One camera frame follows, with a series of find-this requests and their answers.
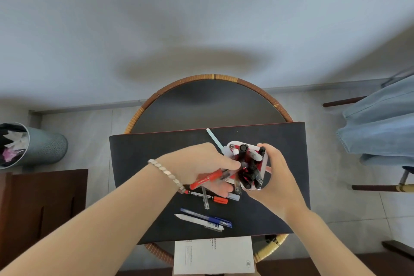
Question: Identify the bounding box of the black marker with red cap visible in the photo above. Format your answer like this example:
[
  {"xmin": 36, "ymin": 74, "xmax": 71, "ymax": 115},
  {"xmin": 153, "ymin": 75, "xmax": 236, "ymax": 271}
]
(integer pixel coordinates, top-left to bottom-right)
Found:
[{"xmin": 184, "ymin": 189, "xmax": 229, "ymax": 205}]

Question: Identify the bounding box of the red pen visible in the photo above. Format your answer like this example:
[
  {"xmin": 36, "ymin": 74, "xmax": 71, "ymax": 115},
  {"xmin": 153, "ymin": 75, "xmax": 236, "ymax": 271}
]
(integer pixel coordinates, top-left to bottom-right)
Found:
[{"xmin": 189, "ymin": 169, "xmax": 231, "ymax": 191}]

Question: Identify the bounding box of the person's left hand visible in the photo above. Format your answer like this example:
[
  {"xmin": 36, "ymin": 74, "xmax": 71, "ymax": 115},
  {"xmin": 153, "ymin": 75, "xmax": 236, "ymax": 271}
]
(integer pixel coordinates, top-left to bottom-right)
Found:
[{"xmin": 157, "ymin": 142, "xmax": 242, "ymax": 198}]

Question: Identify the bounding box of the grey metal trash bin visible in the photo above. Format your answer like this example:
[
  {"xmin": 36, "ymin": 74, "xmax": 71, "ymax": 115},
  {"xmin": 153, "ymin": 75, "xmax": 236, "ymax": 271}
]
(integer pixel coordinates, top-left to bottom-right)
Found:
[{"xmin": 0, "ymin": 122, "xmax": 69, "ymax": 170}]

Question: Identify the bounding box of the blue pen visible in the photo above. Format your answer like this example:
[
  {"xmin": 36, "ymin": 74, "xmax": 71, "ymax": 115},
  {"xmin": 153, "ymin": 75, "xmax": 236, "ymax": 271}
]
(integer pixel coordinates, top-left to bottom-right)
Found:
[{"xmin": 180, "ymin": 208, "xmax": 233, "ymax": 229}]

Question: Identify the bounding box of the person's left forearm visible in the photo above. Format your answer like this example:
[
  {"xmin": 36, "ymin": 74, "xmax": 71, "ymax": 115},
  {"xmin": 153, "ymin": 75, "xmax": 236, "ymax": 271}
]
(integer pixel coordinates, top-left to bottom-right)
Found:
[{"xmin": 0, "ymin": 160, "xmax": 183, "ymax": 276}]

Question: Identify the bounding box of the white pen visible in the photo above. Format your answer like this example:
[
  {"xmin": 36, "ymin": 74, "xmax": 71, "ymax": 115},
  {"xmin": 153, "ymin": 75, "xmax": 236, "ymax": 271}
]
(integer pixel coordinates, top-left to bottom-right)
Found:
[{"xmin": 174, "ymin": 214, "xmax": 225, "ymax": 232}]

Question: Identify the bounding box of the blue denim garment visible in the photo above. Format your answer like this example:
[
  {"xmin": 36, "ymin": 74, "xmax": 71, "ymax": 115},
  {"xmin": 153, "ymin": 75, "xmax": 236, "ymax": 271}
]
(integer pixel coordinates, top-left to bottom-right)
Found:
[{"xmin": 336, "ymin": 75, "xmax": 414, "ymax": 167}]

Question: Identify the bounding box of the crumpled paper trash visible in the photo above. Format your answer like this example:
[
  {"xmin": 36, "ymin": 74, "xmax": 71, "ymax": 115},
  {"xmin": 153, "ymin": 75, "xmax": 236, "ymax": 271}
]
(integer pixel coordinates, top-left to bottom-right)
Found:
[{"xmin": 0, "ymin": 125, "xmax": 30, "ymax": 165}]

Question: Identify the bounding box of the person's right hand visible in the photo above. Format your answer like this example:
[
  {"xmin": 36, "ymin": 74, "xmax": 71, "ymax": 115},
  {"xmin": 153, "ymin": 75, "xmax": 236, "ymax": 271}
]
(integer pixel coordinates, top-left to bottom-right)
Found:
[{"xmin": 244, "ymin": 143, "xmax": 308, "ymax": 221}]

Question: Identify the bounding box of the white paper booklet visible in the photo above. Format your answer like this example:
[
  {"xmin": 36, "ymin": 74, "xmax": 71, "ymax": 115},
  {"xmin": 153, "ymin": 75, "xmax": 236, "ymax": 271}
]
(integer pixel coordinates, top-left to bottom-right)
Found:
[{"xmin": 173, "ymin": 236, "xmax": 256, "ymax": 276}]

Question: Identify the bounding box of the dark wooden furniture edge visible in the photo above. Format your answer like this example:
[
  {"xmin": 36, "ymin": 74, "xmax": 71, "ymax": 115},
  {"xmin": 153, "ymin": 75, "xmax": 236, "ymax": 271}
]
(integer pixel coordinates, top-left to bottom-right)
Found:
[{"xmin": 381, "ymin": 240, "xmax": 414, "ymax": 261}]

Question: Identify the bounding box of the person's right forearm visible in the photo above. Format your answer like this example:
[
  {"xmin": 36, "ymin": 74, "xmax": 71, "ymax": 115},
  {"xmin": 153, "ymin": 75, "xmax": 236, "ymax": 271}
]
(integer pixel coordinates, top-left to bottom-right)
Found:
[{"xmin": 285, "ymin": 203, "xmax": 376, "ymax": 276}]

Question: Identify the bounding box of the brown wooden cabinet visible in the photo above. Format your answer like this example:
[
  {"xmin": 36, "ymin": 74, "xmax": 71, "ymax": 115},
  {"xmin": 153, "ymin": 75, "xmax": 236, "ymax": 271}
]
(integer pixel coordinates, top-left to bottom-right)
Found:
[{"xmin": 0, "ymin": 169, "xmax": 89, "ymax": 270}]

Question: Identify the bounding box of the black desk mat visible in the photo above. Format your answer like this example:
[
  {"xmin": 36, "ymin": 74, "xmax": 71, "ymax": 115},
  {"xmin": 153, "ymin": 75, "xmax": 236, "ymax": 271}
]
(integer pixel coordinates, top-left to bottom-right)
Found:
[{"xmin": 109, "ymin": 121, "xmax": 311, "ymax": 245}]

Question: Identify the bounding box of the bunch of black pens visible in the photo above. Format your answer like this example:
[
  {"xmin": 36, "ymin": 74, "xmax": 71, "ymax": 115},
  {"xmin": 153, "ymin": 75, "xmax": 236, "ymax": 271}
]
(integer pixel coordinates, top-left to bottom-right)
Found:
[{"xmin": 237, "ymin": 144, "xmax": 266, "ymax": 190}]

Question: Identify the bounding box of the round table with rattan rim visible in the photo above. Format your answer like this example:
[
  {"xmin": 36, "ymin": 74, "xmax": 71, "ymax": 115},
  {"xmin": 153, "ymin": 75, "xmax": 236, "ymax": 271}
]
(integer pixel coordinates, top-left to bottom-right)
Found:
[{"xmin": 124, "ymin": 74, "xmax": 294, "ymax": 265}]

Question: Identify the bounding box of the light teal pen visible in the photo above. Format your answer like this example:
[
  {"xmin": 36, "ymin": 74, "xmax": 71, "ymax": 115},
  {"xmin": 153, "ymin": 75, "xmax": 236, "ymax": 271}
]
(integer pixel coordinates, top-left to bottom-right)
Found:
[{"xmin": 206, "ymin": 128, "xmax": 224, "ymax": 154}]

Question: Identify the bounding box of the silver beaded bracelet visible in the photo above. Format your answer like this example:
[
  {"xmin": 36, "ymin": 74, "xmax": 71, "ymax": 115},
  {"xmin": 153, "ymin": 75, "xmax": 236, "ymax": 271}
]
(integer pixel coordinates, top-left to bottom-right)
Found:
[{"xmin": 147, "ymin": 159, "xmax": 187, "ymax": 195}]

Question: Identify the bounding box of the white and red pen holder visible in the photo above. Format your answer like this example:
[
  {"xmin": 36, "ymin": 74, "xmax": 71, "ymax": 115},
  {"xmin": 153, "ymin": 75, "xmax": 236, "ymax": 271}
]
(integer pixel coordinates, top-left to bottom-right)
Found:
[{"xmin": 223, "ymin": 141, "xmax": 270, "ymax": 192}]

